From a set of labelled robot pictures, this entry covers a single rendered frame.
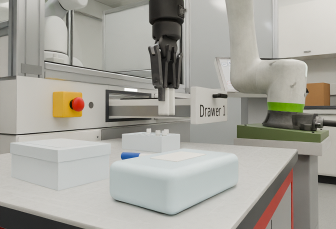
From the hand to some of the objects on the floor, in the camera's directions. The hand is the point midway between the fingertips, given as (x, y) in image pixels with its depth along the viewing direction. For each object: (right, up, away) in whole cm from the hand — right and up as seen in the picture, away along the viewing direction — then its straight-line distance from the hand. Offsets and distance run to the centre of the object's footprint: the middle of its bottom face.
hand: (166, 102), depth 76 cm
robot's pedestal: (+43, -89, +30) cm, 103 cm away
